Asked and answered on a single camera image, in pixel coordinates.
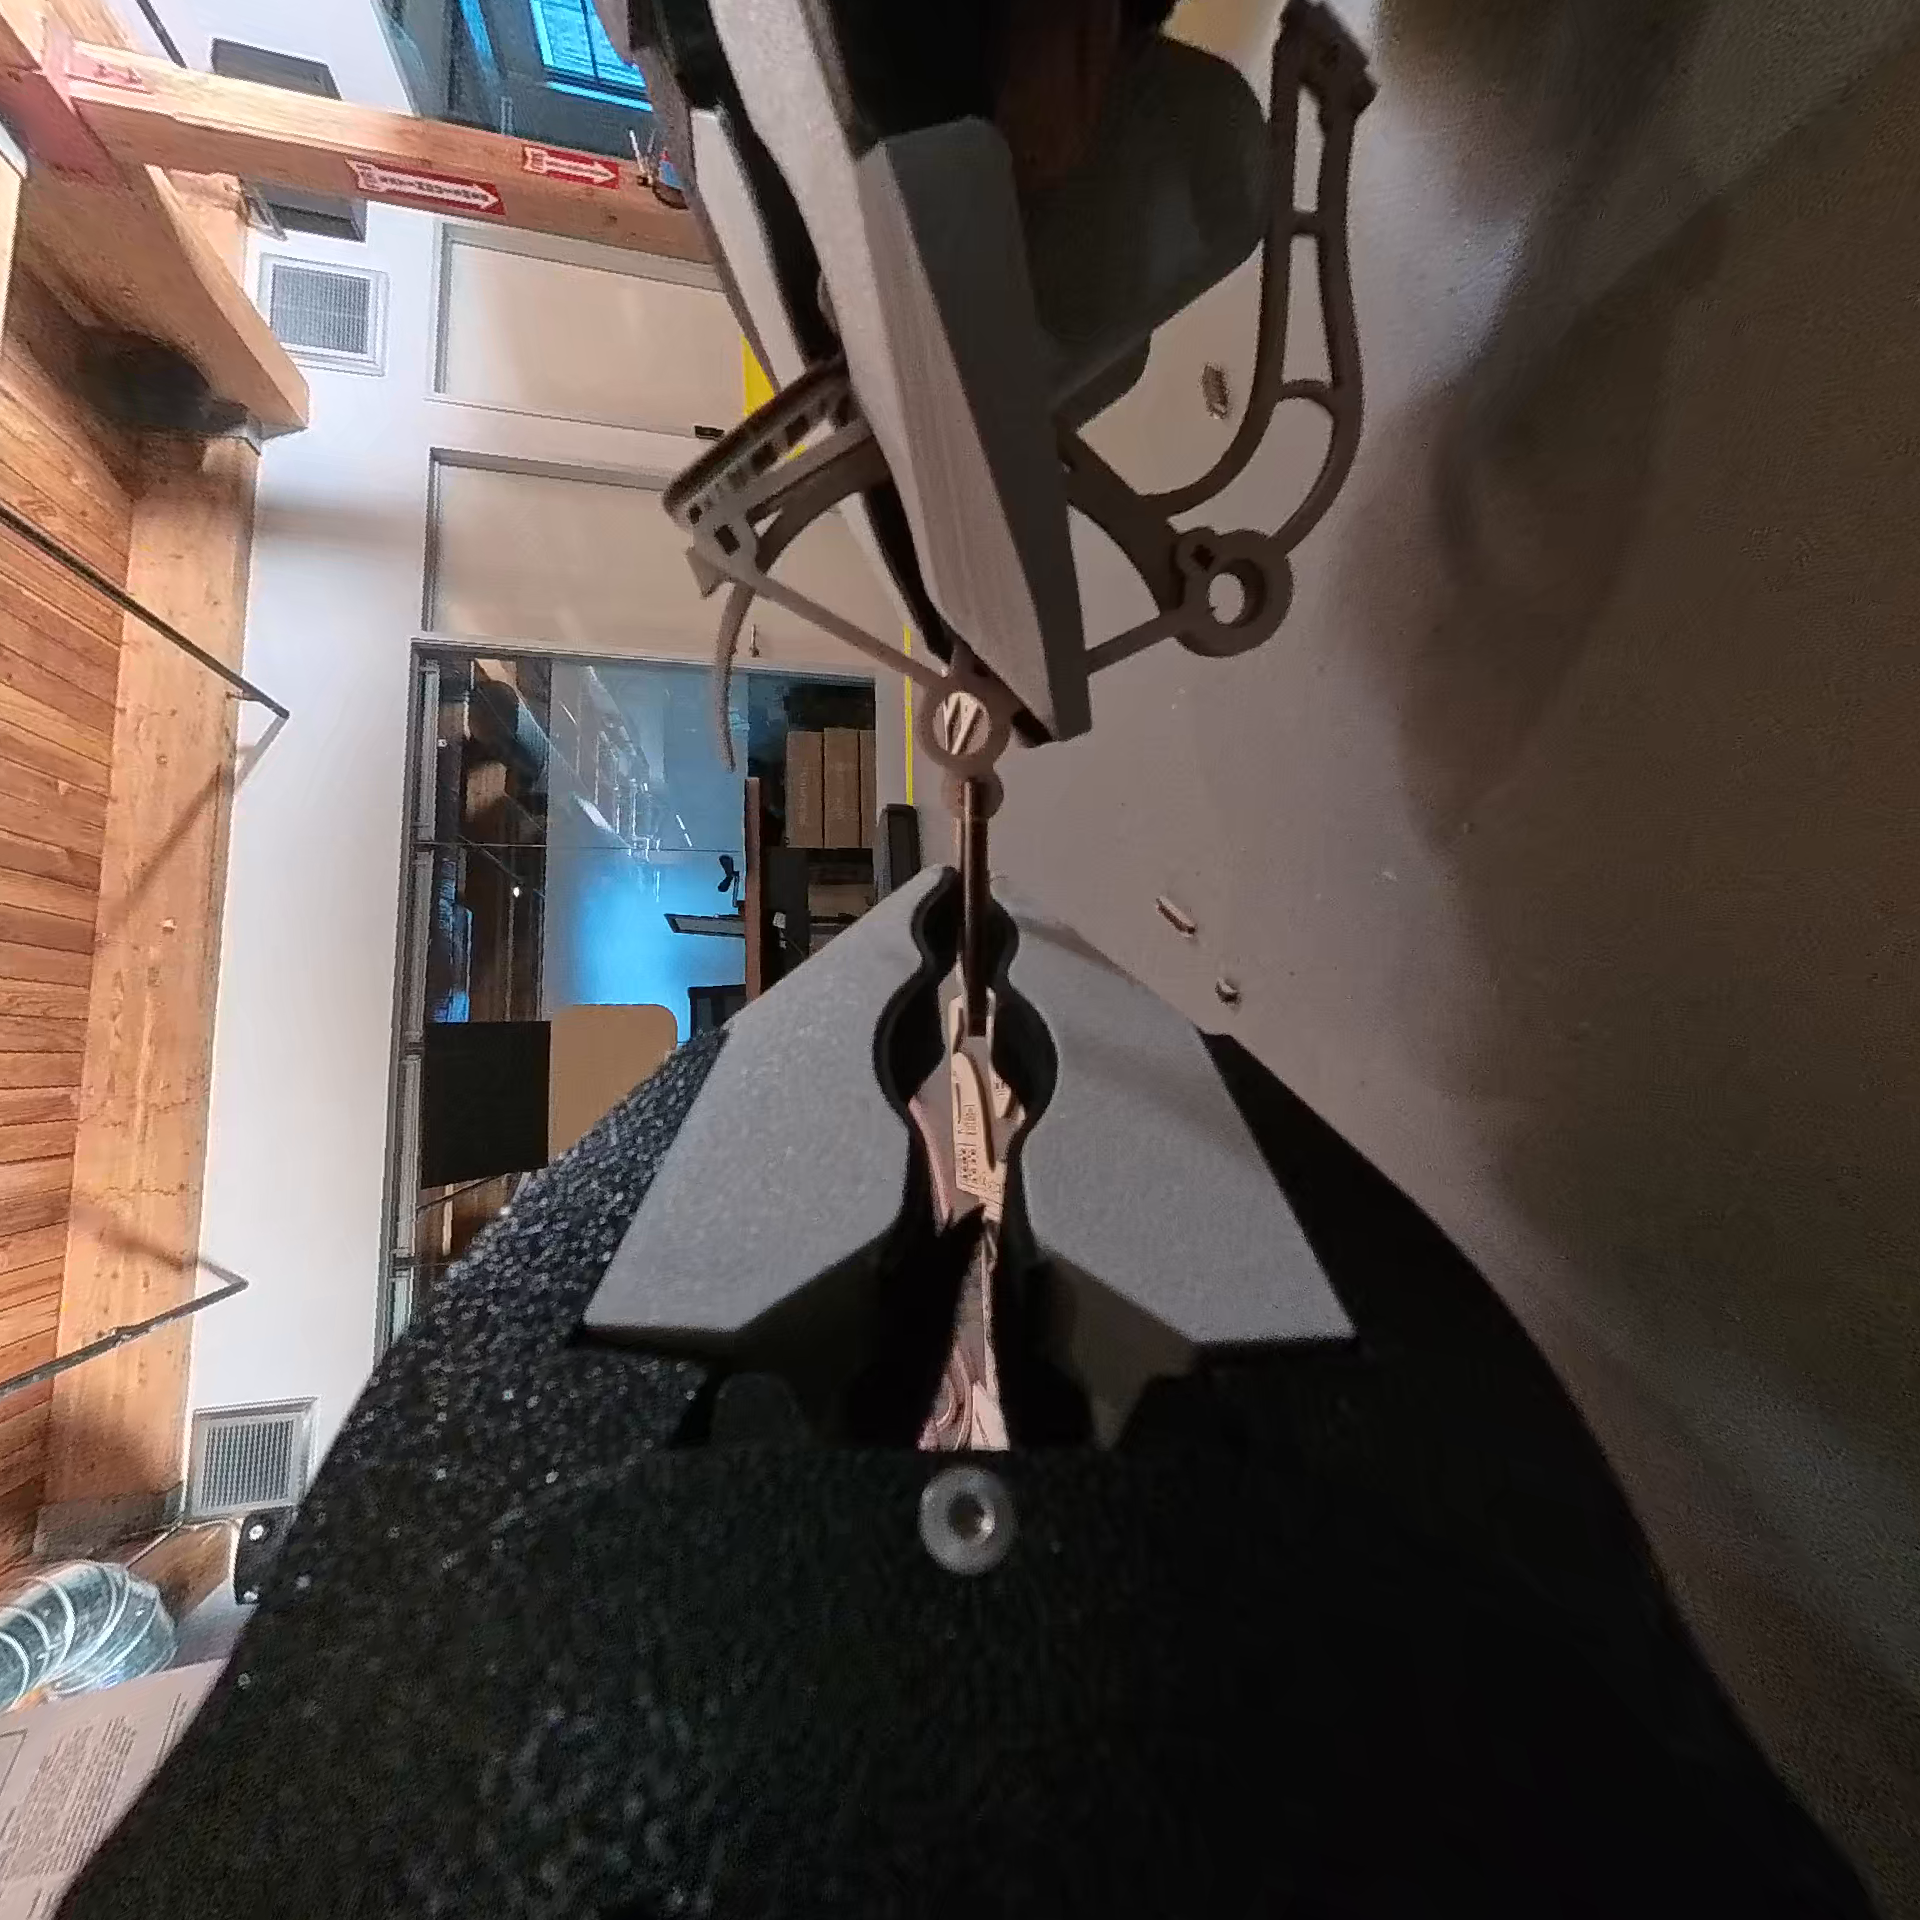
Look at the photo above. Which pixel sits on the wooden beam with red stickers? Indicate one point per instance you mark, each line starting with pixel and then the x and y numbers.
pixel 302 152

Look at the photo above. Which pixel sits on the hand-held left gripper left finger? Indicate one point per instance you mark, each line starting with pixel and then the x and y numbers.
pixel 749 1171

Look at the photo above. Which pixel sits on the cardboard box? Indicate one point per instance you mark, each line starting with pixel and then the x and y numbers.
pixel 841 787
pixel 803 787

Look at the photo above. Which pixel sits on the large glass window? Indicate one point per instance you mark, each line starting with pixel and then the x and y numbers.
pixel 538 53

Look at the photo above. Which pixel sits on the black monitor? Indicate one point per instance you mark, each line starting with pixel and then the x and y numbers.
pixel 485 1103

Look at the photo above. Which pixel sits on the wooden parts sheet with slots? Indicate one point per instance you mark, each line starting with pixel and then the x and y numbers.
pixel 967 1200

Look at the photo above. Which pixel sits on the silver flexible duct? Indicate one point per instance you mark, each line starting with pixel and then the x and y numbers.
pixel 83 1627

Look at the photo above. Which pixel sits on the wooden model frame assembly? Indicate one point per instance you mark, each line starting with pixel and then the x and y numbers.
pixel 1251 494

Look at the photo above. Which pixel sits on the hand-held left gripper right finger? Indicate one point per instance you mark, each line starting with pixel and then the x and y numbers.
pixel 1170 1186

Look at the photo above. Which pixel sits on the person's right hand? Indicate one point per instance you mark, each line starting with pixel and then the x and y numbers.
pixel 1043 112

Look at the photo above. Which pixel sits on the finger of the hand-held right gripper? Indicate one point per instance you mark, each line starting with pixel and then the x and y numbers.
pixel 749 255
pixel 974 390

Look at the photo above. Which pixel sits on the black power brick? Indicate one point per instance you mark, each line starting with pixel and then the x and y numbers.
pixel 897 842

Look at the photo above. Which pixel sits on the yellow tape strip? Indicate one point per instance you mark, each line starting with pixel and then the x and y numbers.
pixel 911 743

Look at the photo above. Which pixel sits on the beige rounded panel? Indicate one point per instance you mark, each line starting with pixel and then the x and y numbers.
pixel 608 1071

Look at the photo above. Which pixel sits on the wooden support column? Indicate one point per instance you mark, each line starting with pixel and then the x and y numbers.
pixel 150 973

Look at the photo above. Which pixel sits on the brown wooden frame post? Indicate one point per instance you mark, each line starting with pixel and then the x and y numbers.
pixel 752 886

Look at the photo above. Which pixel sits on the white wall vent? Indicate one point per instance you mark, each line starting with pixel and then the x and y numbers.
pixel 248 1456
pixel 324 310

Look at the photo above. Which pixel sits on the printed cardboard sheet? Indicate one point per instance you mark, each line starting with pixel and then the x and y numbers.
pixel 88 1785

